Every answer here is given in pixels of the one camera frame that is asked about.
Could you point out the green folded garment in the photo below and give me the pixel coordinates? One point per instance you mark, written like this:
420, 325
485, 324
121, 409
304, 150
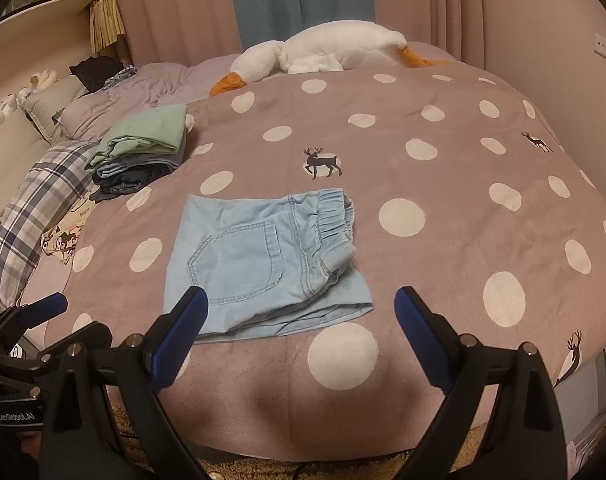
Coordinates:
143, 130

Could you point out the small cream plush toy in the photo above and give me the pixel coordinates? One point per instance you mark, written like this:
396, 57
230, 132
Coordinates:
43, 79

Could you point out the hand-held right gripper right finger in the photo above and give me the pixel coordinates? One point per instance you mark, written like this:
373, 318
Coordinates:
423, 340

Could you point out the lilac quilt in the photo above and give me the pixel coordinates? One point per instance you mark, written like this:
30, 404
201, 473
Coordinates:
148, 85

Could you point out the small white plush toy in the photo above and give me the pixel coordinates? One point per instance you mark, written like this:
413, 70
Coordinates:
8, 107

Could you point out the white goose plush toy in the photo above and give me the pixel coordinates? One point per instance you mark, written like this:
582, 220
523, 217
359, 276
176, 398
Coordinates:
343, 42

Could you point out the cream printed cloth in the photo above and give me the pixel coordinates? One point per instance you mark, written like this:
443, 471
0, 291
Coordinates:
63, 240

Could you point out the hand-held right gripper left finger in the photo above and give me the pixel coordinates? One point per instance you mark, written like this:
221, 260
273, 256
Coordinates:
180, 335

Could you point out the yellow pleated curtain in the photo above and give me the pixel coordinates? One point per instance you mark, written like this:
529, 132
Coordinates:
105, 25

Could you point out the light blue denim pants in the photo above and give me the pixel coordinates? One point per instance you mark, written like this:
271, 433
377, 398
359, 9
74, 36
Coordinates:
243, 255

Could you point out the pink polka dot blanket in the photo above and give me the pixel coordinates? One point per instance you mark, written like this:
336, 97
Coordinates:
433, 160

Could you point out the plaid pillow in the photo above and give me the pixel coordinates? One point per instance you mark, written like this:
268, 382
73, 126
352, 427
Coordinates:
38, 195

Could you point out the dark folded jeans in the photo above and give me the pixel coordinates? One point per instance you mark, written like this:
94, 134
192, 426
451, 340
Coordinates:
128, 177

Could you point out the black cloth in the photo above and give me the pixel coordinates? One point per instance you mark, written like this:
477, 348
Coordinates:
95, 72

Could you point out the pink curtain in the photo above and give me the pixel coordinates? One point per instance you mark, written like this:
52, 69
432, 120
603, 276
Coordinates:
423, 0
173, 10

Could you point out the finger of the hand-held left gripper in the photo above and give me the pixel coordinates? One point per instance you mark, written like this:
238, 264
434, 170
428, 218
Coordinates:
90, 334
53, 304

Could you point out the beige pillow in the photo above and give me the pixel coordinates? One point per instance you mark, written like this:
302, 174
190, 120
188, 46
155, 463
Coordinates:
53, 97

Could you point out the lilac bed sheet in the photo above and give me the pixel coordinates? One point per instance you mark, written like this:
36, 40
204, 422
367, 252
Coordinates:
43, 280

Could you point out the beige headboard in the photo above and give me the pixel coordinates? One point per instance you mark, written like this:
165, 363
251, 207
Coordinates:
8, 170

